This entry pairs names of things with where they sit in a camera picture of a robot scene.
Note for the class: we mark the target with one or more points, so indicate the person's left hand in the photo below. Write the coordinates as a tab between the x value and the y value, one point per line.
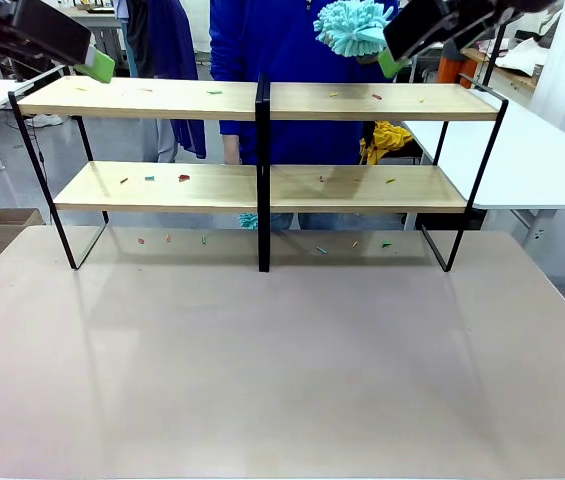
366	59

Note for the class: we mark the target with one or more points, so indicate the gray trousers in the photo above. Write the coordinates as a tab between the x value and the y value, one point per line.
159	142

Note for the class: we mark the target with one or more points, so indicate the long wooden shelf board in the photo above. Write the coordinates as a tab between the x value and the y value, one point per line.
162	102

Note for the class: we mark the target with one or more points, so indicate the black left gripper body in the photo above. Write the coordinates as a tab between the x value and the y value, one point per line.
37	27

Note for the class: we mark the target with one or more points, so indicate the black stand pole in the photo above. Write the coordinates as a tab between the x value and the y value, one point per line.
494	55

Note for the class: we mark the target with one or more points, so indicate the white shoe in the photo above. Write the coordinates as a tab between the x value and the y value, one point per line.
51	120

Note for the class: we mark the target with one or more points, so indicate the orange object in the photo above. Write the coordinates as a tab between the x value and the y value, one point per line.
448	70

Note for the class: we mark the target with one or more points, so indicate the short wooden shelf board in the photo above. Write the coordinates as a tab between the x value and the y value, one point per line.
212	192

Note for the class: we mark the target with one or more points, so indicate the dark blue long coat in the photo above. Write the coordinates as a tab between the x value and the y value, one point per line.
174	45

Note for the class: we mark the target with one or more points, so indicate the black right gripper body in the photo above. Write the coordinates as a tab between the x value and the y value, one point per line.
432	25

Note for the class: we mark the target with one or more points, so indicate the large white table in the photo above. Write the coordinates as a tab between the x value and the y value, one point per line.
527	160

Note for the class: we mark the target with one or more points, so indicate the brown cardboard box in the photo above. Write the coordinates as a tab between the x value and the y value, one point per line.
9	227

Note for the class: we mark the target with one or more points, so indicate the person in blue sweater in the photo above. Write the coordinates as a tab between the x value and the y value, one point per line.
282	60

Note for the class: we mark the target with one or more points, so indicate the teal microfiber duster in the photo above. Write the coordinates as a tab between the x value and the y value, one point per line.
349	27
248	220

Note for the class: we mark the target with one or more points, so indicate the two-tier wooden shelf rack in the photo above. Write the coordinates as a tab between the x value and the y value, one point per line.
264	175

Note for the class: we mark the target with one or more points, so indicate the yellow cloth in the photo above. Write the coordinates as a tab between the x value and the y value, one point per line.
387	142

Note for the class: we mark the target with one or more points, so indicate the gray desk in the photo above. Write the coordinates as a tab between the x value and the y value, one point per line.
104	35

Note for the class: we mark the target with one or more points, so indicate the person's right forearm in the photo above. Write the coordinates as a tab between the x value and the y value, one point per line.
232	150

